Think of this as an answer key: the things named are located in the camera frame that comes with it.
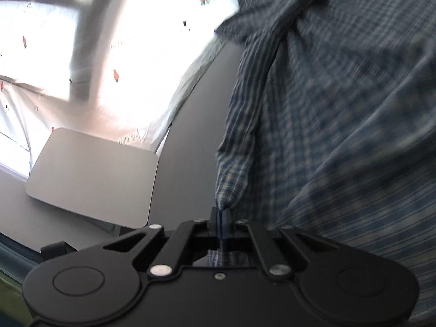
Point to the white board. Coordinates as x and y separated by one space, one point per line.
95 177

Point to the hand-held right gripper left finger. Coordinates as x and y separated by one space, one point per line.
215 225

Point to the blue plaid shirt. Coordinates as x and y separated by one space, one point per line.
323 109

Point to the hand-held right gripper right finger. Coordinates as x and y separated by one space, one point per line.
229 226

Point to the printed white sheet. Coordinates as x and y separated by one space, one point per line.
136 41

